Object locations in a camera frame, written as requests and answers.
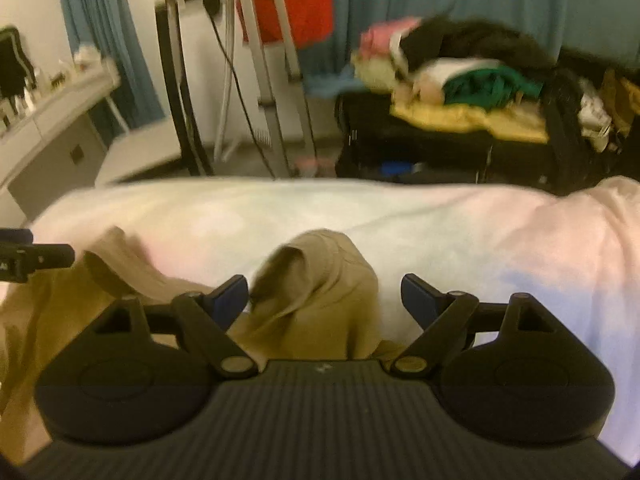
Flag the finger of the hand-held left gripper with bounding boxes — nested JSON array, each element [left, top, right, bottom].
[[0, 228, 76, 282]]

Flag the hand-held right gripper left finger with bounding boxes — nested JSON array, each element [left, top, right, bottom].
[[95, 274, 259, 379]]

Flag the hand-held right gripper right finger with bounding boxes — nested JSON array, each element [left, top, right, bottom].
[[390, 273, 559, 379]]

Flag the tan garment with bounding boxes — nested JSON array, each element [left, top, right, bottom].
[[0, 226, 416, 463]]

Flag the pile of mixed clothes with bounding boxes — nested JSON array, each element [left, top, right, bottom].
[[350, 10, 566, 143]]

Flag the white bed blanket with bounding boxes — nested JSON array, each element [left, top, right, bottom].
[[27, 175, 640, 463]]

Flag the white cabinet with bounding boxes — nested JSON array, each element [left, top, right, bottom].
[[0, 57, 132, 228]]

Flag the black suitcase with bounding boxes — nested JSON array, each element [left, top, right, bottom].
[[334, 91, 566, 186]]

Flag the small items on cabinet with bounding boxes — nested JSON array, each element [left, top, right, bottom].
[[0, 44, 118, 133]]

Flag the black bag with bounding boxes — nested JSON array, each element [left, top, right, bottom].
[[0, 25, 38, 98]]

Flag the black pole stand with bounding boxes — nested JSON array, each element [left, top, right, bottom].
[[155, 0, 215, 177]]

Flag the white drying rack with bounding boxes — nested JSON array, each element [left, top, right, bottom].
[[214, 0, 321, 177]]

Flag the red basket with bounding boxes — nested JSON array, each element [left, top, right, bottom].
[[236, 0, 337, 46]]

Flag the black cable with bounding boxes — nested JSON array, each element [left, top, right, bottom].
[[202, 0, 278, 179]]

